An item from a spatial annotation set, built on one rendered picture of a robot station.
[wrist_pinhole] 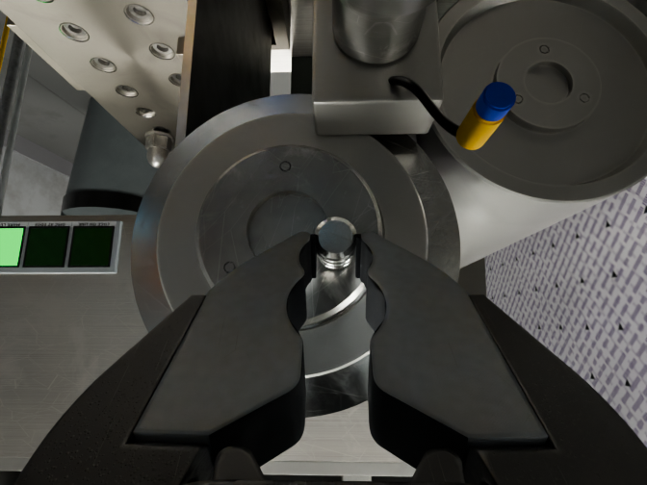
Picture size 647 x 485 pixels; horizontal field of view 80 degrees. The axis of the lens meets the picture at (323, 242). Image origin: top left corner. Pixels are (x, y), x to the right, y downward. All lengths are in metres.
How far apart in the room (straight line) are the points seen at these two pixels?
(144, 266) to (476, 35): 0.19
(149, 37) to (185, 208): 0.27
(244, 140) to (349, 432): 0.40
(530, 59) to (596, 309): 0.15
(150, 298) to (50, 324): 0.43
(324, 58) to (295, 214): 0.06
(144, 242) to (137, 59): 0.29
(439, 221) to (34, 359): 0.54
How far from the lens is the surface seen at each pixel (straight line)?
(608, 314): 0.28
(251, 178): 0.16
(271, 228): 0.16
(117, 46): 0.45
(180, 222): 0.18
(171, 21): 0.41
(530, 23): 0.25
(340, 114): 0.16
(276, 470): 0.53
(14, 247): 0.65
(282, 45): 0.55
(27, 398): 0.63
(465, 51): 0.23
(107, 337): 0.57
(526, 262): 0.37
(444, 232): 0.18
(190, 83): 0.23
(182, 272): 0.17
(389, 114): 0.16
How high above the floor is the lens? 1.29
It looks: 12 degrees down
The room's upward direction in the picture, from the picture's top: 180 degrees counter-clockwise
